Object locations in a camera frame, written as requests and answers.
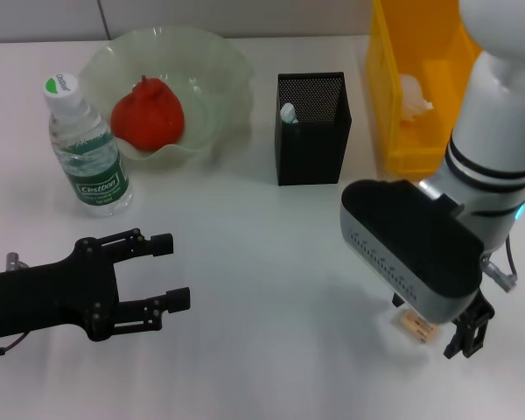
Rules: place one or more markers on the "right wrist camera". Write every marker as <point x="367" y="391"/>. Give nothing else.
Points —
<point x="402" y="245"/>

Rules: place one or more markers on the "white paper ball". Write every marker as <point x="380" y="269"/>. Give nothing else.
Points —
<point x="413" y="98"/>

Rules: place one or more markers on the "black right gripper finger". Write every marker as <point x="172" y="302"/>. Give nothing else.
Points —
<point x="397" y="301"/>
<point x="470" y="332"/>

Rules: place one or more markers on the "beige eraser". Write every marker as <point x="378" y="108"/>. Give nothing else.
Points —
<point x="415" y="330"/>

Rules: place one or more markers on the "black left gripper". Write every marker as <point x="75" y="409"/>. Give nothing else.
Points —
<point x="48" y="293"/>

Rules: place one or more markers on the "clear green-label water bottle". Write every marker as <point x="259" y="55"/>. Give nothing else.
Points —
<point x="100" y="175"/>

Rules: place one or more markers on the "green pen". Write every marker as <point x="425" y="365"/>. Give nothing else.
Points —
<point x="289" y="113"/>

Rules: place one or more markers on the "black mesh pen holder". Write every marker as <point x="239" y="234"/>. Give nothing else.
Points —
<point x="310" y="149"/>

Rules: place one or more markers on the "green glass fruit plate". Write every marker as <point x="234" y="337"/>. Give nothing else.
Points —
<point x="210" y="87"/>

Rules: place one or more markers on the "yellow plastic bin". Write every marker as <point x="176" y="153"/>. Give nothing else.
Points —
<point x="415" y="44"/>

